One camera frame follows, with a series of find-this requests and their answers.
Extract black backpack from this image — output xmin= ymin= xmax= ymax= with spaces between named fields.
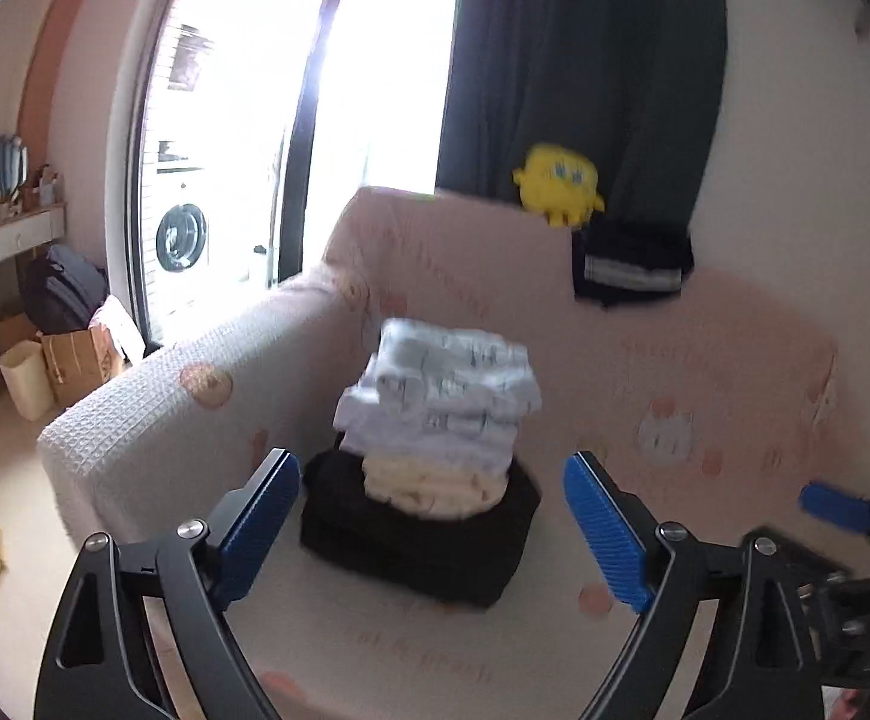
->
xmin=20 ymin=244 xmax=110 ymax=335

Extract beige waste bin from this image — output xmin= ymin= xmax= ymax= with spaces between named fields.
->
xmin=0 ymin=340 xmax=56 ymax=422

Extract window with dark frame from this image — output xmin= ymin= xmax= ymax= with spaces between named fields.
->
xmin=126 ymin=0 xmax=456 ymax=348

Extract yellow chick plush toy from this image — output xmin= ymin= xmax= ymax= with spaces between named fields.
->
xmin=511 ymin=143 xmax=606 ymax=229

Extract navy garment with white stripes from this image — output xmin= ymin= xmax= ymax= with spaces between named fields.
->
xmin=572 ymin=216 xmax=695 ymax=309

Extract light blue cartoon print shorts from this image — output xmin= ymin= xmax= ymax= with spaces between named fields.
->
xmin=332 ymin=319 xmax=542 ymax=476

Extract dark green curtain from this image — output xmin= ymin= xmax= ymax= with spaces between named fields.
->
xmin=435 ymin=0 xmax=728 ymax=227

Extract cream folded garment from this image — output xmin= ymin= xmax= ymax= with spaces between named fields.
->
xmin=362 ymin=455 xmax=508 ymax=520

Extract pink white Hello Kitty blanket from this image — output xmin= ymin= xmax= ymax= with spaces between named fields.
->
xmin=38 ymin=188 xmax=870 ymax=718

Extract brown paper bag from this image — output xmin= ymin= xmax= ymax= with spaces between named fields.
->
xmin=41 ymin=325 xmax=124 ymax=408

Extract black garment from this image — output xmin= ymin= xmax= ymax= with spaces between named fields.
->
xmin=300 ymin=447 xmax=541 ymax=610

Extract washing machine outside window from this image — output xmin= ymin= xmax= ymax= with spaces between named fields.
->
xmin=155 ymin=203 xmax=207 ymax=273

